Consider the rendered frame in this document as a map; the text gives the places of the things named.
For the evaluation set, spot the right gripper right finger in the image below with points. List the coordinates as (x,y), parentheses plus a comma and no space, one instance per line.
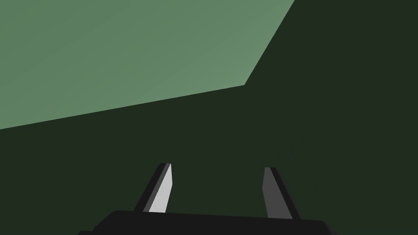
(277,197)

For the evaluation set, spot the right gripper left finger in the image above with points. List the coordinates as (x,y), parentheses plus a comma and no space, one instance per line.
(160,192)

